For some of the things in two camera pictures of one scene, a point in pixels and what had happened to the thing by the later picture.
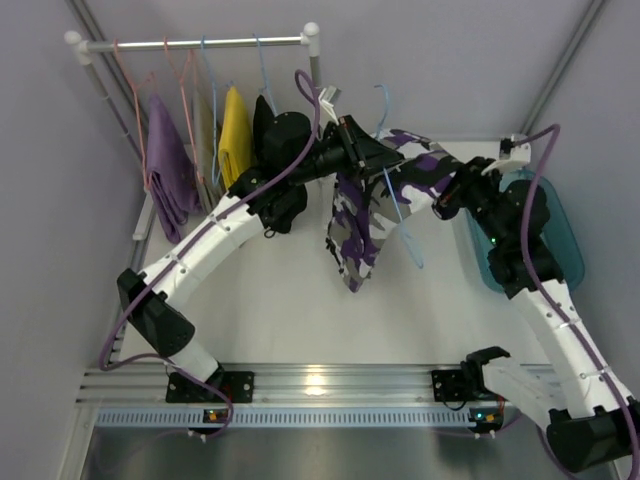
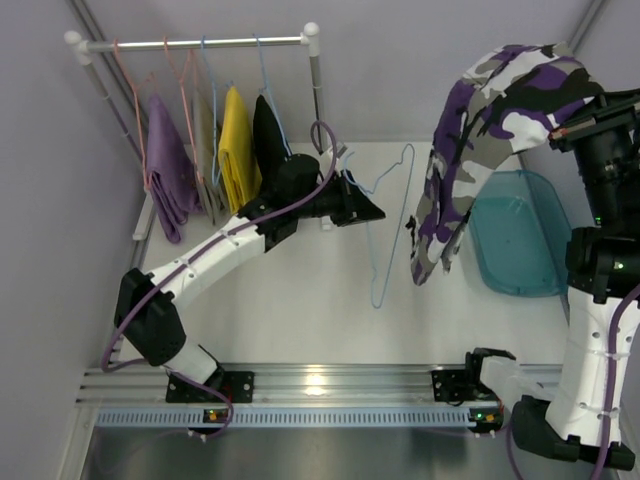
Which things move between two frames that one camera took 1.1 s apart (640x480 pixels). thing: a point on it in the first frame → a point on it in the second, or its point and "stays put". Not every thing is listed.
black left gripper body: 354,148 → 341,201
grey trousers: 207,142 stays put
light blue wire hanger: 414,250 → 402,223
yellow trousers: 235,137 stays put
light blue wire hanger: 215,180 stays put
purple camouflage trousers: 367,206 → 506,102
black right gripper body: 451,189 → 593,125
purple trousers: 170,172 stays put
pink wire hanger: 134,89 stays put
